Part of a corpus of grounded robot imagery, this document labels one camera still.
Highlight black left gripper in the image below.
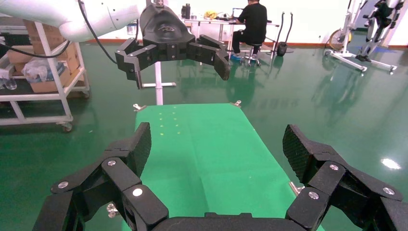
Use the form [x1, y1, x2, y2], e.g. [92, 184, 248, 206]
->
[115, 3, 231, 90]

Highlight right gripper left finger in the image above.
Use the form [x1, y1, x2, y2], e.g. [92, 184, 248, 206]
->
[32, 122, 169, 231]

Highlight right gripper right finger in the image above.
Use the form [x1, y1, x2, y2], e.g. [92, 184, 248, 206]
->
[282, 124, 408, 231]

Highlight narrow upright cardboard box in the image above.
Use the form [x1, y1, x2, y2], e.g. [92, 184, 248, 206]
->
[64, 43, 81, 76]

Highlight low open cardboard box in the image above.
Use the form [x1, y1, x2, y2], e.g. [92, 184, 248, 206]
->
[30, 65, 72, 94]

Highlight dark brown cardboard box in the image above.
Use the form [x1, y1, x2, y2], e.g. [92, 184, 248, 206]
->
[24, 19, 66, 55]

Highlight pale cardboard box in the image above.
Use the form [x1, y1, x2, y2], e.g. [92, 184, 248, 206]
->
[6, 45, 36, 64]

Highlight white pole stand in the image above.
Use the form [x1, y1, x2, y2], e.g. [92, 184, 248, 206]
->
[141, 61, 177, 106]

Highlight clear plastic jug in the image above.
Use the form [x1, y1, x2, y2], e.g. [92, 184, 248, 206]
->
[126, 21, 139, 36]

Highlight white desk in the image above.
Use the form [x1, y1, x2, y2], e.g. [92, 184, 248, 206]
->
[183, 17, 281, 60]

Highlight wheeled stool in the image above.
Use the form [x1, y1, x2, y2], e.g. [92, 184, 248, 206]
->
[242, 44, 263, 67]

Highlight green cloth with wood board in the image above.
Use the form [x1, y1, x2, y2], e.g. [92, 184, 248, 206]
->
[121, 103, 326, 231]

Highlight person in black clothes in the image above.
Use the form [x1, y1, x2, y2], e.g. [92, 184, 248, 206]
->
[230, 0, 268, 62]

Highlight white metal cart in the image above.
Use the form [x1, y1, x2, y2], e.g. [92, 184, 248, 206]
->
[0, 21, 90, 133]

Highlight clear plastic bag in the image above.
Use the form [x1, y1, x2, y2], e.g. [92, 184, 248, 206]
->
[21, 57, 66, 84]

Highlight clear plastic bottles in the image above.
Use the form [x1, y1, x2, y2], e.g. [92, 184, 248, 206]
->
[0, 68, 17, 90]

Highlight black case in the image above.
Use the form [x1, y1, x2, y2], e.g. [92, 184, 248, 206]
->
[0, 32, 32, 47]

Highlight hanging humanoid robot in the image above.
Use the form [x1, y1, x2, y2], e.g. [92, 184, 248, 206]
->
[355, 0, 406, 63]

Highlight black floor device with hoses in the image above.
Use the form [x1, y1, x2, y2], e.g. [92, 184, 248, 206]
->
[275, 12, 294, 57]

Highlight white gantry frame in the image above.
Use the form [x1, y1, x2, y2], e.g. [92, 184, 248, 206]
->
[324, 0, 398, 75]

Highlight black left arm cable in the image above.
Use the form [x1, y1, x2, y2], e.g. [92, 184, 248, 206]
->
[0, 0, 118, 64]

